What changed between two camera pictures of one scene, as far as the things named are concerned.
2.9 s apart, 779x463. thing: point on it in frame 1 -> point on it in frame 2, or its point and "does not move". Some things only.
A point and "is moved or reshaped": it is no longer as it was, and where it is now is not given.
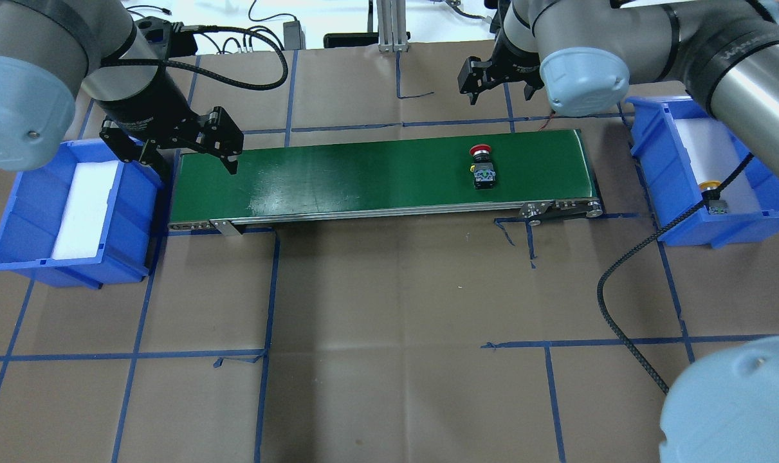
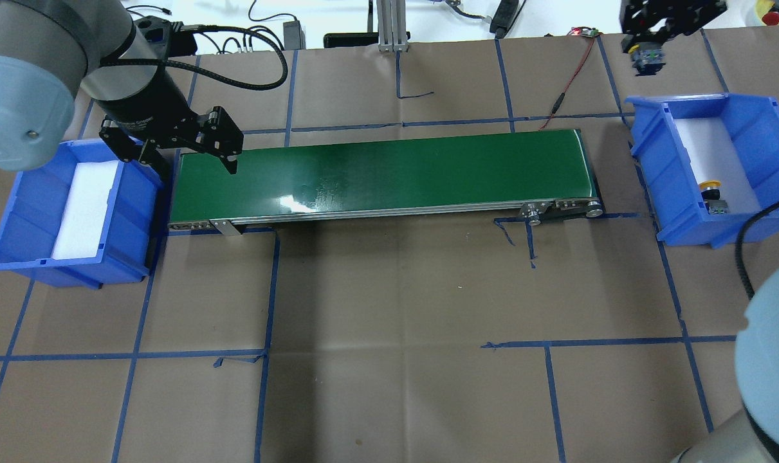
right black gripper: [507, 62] -> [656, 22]
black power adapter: [294, 37] does not move
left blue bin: [90, 218] does not move
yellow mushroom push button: [711, 191] does not move
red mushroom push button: [483, 170] is moved or reshaped
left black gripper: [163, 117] does not move
